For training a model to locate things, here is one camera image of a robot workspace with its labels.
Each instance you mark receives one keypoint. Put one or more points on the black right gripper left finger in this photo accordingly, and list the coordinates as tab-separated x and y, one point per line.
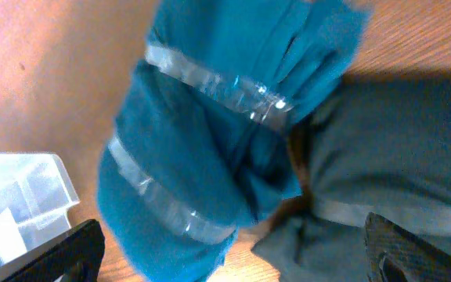
74	255

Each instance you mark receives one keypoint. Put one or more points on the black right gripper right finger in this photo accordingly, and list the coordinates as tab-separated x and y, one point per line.
395	254

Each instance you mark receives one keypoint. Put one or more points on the dark grey garment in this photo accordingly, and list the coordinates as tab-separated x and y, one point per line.
373	147

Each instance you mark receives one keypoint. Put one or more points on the teal garment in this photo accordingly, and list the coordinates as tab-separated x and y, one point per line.
199	148

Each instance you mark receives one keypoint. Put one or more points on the clear plastic storage bin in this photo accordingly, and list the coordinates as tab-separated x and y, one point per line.
35	195

